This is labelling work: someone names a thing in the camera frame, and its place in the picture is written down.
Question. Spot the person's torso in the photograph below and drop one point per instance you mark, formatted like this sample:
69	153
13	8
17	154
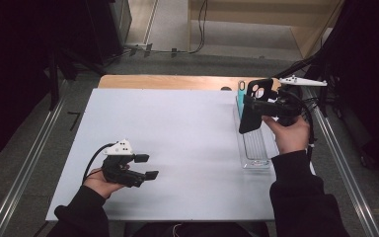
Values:
194	230

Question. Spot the person's right hand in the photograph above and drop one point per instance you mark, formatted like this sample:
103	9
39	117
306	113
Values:
291	136

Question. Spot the iridescent phone case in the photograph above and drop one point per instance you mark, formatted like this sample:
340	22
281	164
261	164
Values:
241	98

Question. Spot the wooden table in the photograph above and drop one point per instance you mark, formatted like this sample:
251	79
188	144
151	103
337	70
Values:
177	82

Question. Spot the metal floor rail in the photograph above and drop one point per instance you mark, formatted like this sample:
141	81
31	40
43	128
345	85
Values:
345	171
29	164

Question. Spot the clear plastic rack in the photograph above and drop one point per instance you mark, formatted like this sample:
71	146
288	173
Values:
253	151

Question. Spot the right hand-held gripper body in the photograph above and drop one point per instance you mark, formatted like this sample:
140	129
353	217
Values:
286	107

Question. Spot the wooden shelf unit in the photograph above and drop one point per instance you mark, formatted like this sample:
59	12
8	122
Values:
306	36

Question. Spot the white board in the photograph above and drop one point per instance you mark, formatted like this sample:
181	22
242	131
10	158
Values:
184	131

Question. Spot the black metal stand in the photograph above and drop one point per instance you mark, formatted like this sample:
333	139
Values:
324	98
54	82

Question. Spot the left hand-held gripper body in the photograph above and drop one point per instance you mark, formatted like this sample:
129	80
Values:
118	171

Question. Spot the black phone case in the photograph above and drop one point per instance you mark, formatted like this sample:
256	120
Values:
253	123

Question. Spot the dark cabinet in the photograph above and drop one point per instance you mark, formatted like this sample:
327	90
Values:
112	29

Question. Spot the person's left hand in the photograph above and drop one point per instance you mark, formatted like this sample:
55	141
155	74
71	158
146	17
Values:
100	187

